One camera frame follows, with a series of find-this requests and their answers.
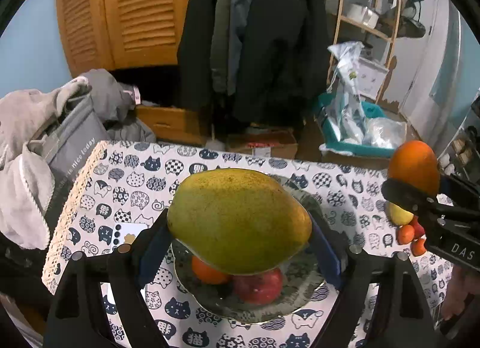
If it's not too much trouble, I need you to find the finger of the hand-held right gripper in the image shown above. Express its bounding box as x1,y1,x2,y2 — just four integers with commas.
437,173,480,207
382,178,480,229

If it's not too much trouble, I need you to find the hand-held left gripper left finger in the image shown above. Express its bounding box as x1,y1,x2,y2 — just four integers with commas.
43,209,177,348

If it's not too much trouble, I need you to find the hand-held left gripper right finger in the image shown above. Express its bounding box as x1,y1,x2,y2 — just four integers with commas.
307,213,437,348

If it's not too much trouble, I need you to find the round yellow mango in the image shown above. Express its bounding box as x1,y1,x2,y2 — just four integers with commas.
388,201,415,226

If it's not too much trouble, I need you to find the medium orange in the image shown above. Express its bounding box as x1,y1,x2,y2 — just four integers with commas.
387,140,440,199

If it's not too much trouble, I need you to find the large orange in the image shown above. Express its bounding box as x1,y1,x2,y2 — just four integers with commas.
191,254,233,285

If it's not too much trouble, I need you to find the dark red apple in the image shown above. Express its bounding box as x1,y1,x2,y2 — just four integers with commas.
232,267,284,305

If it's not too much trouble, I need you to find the scalloped glass plate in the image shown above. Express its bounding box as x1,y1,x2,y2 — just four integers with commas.
170,173,351,324

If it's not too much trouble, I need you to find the oval yellow-green mango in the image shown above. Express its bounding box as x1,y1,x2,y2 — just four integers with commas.
167,168,313,275

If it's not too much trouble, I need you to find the person's right hand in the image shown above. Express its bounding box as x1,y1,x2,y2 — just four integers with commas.
442,267,480,320

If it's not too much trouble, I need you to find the white phone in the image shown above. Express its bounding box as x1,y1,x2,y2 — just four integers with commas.
101,222,151,313

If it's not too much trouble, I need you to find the cardboard box under teal box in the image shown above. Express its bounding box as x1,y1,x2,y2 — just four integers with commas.
320,149,398,169

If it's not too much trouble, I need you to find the clear plastic bag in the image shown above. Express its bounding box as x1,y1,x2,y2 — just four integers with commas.
362,117,407,150

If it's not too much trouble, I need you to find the grey shoe rack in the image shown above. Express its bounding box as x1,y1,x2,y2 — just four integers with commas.
437,87,480,184

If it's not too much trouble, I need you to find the cat print tablecloth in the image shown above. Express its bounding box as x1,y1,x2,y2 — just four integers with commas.
41,140,456,348

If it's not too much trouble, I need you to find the flat cardboard box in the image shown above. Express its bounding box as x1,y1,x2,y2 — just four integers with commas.
225,127,299,159

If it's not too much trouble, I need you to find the wooden drawer box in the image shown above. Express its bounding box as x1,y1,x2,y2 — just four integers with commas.
135,104,211,146

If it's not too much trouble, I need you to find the pale blue door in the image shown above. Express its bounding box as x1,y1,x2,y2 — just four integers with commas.
390,0,451,116

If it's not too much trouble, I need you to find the grey storage bag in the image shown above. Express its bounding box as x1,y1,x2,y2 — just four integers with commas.
28,95,109,184

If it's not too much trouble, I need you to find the pale grey towel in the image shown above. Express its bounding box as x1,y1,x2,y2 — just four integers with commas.
0,78,94,249

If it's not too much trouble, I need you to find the grey clothes pile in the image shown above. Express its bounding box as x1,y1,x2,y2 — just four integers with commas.
77,68,156,142

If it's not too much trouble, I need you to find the wooden shelf rack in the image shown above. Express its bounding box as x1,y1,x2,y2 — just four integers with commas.
330,0,404,105

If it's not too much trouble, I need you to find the grey hanging bag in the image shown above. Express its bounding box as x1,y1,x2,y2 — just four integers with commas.
397,0,426,39

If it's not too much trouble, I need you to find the black coat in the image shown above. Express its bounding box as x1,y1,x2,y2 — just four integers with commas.
176,0,331,127

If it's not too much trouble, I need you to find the dark grey coat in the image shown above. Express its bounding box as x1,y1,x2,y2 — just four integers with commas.
210,0,259,97

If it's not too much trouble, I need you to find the wooden louvered wardrobe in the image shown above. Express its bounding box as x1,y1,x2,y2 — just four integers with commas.
55,0,197,77

